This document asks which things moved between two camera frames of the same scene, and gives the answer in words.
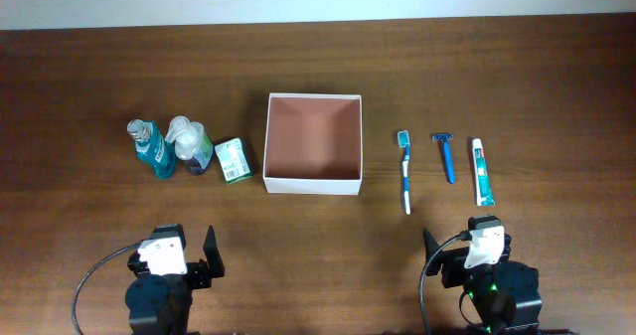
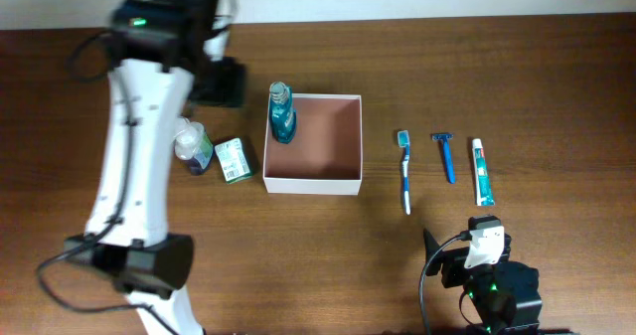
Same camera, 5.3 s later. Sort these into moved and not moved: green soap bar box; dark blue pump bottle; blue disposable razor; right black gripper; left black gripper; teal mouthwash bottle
Moved: left black gripper; teal mouthwash bottle
Not moved: green soap bar box; right black gripper; blue disposable razor; dark blue pump bottle
